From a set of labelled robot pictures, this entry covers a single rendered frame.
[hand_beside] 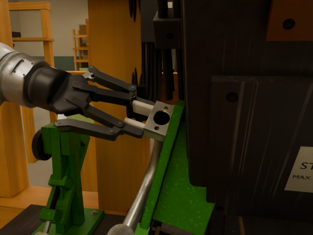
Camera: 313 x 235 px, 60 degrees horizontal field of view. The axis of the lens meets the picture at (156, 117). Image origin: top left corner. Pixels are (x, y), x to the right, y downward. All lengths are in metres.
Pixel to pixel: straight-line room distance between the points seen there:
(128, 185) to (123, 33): 0.41
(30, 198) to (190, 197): 0.71
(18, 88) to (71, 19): 11.03
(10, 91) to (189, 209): 0.34
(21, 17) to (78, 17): 2.38
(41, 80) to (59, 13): 11.26
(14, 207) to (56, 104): 0.54
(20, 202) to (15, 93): 0.54
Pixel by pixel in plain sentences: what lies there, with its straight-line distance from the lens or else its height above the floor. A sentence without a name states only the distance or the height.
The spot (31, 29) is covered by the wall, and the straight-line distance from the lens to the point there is 12.29.
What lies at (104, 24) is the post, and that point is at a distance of 0.73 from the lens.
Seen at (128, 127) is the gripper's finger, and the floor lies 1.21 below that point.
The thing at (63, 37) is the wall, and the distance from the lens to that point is 11.62.
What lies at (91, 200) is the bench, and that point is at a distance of 0.92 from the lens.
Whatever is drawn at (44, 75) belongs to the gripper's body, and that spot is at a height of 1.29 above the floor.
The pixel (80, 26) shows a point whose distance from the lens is 11.31.
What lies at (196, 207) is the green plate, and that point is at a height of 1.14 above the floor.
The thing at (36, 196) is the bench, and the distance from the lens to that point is 0.99.
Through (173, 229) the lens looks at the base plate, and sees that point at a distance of 0.74.
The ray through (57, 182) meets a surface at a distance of 0.67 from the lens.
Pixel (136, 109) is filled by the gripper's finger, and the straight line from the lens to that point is 0.47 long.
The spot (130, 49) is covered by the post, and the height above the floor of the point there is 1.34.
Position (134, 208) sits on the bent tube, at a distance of 0.51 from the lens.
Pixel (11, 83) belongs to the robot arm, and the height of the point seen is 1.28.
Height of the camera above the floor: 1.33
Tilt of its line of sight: 13 degrees down
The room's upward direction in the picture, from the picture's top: straight up
